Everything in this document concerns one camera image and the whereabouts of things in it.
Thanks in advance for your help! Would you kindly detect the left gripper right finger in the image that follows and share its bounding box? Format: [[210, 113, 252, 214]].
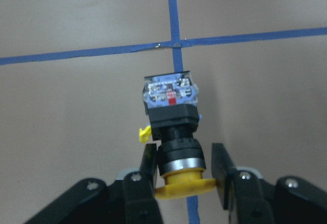
[[211, 143, 326, 223]]

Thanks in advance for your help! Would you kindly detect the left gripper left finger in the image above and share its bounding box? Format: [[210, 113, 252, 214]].
[[27, 144, 163, 223]]

